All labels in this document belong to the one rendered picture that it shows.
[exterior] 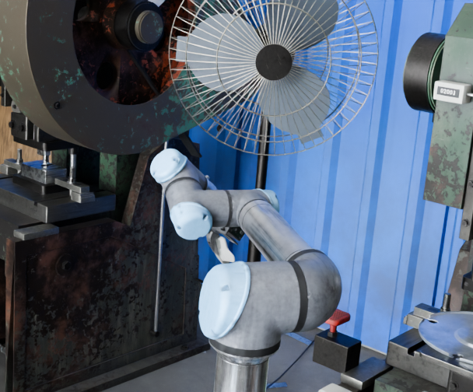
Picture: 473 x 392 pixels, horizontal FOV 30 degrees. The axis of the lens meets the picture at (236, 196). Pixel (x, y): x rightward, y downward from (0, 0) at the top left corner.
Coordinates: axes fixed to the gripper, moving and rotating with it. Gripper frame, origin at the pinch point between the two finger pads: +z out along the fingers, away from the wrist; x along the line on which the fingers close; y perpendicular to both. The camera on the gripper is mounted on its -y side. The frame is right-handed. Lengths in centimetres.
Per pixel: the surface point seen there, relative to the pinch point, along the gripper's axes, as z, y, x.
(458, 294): 62, 18, 25
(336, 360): 27.7, 20.0, -10.6
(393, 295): 153, -59, 37
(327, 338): 25.0, 16.3, -7.5
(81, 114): -2, -84, 12
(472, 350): 27, 48, 6
